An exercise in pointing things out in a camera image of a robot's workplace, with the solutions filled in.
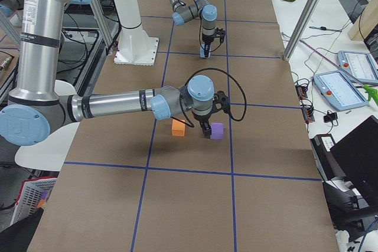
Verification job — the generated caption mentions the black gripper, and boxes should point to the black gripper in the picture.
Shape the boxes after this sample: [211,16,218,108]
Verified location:
[192,110,212,138]
[202,34,214,57]

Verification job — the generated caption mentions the light blue block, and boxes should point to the light blue block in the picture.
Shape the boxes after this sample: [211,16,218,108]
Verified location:
[200,47,211,58]

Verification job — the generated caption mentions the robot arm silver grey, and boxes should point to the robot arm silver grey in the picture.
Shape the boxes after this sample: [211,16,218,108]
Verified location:
[1,0,217,146]
[170,0,225,58]

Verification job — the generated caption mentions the purple block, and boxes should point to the purple block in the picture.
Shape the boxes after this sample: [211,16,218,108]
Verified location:
[210,122,224,140]

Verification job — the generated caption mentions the orange block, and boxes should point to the orange block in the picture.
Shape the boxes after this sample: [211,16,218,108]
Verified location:
[171,119,186,137]

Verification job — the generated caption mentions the orange electronics board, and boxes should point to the orange electronics board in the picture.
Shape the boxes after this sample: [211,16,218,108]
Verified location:
[295,84,308,100]

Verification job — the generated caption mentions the near teach pendant tablet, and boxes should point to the near teach pendant tablet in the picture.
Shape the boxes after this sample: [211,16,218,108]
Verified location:
[313,71,368,111]

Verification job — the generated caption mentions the teach pendant tablet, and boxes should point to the teach pendant tablet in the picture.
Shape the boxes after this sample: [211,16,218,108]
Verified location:
[313,71,368,111]
[337,51,377,83]

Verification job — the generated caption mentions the far teach pendant tablet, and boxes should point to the far teach pendant tablet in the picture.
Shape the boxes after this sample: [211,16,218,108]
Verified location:
[337,51,377,83]

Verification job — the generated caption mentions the white chair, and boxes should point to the white chair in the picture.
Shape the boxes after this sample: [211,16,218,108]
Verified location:
[15,80,80,171]

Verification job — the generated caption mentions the white perforated basket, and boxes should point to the white perforated basket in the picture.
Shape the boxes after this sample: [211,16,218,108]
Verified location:
[10,177,57,225]

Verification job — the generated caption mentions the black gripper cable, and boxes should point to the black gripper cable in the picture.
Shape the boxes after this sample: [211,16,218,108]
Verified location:
[178,67,247,129]

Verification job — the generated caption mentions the white pedestal column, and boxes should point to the white pedestal column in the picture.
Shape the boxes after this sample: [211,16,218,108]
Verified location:
[114,0,159,66]

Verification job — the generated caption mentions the aluminium frame post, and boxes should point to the aluminium frame post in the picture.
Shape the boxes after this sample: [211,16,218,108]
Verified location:
[282,0,319,61]

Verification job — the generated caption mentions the green handled grabber stick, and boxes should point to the green handled grabber stick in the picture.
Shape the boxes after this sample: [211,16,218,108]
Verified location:
[300,40,378,104]

